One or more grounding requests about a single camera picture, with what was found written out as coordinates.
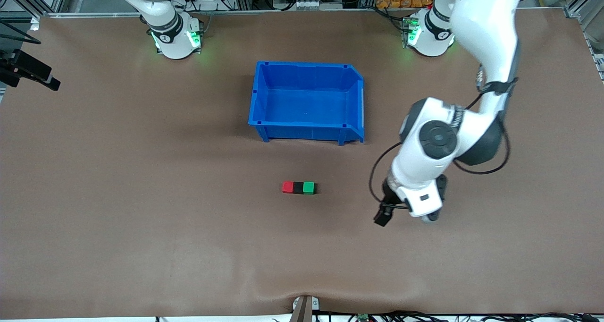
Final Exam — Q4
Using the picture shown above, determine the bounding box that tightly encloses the blue plastic storage bin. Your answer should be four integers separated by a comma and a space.
248, 61, 365, 146

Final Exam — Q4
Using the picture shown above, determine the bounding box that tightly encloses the metal table edge clamp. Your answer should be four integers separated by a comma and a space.
292, 295, 319, 322

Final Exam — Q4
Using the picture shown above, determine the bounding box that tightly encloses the brown table cover mat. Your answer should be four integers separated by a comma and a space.
0, 10, 604, 319

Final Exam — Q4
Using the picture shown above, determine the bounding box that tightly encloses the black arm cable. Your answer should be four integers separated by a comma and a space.
369, 142, 403, 210
452, 65, 512, 175

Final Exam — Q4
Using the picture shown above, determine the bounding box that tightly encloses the black bracket device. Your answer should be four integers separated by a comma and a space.
0, 19, 61, 92

